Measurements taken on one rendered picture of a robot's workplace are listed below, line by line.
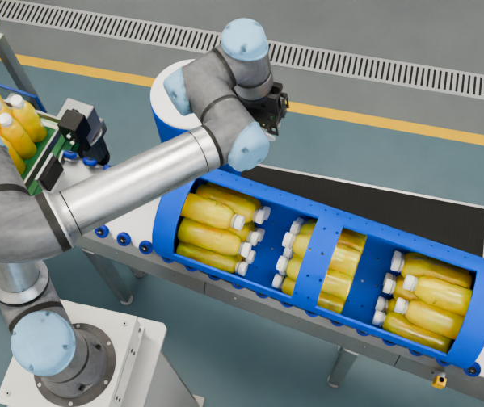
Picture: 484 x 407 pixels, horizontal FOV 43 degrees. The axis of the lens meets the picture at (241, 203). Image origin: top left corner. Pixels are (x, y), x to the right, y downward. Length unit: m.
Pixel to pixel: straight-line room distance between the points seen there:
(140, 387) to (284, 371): 1.24
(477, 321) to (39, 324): 0.98
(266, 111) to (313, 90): 2.10
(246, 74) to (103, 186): 0.32
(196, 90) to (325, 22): 2.62
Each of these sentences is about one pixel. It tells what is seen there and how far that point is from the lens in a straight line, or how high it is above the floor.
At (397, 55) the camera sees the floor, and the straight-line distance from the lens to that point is 3.51.
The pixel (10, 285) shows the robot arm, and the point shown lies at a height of 1.54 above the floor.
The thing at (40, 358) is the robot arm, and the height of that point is 1.47.
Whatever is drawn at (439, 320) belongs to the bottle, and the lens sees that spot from 1.63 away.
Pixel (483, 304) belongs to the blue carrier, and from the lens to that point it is 1.57.
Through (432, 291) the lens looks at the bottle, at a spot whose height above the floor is 1.18.
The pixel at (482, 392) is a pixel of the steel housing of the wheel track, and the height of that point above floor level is 0.87.
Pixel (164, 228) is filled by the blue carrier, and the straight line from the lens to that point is 1.62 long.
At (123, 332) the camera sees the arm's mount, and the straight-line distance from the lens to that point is 1.48.
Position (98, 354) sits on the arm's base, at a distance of 1.44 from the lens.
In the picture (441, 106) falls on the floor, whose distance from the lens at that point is 3.36.
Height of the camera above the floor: 2.65
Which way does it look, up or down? 64 degrees down
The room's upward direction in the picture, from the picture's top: 5 degrees counter-clockwise
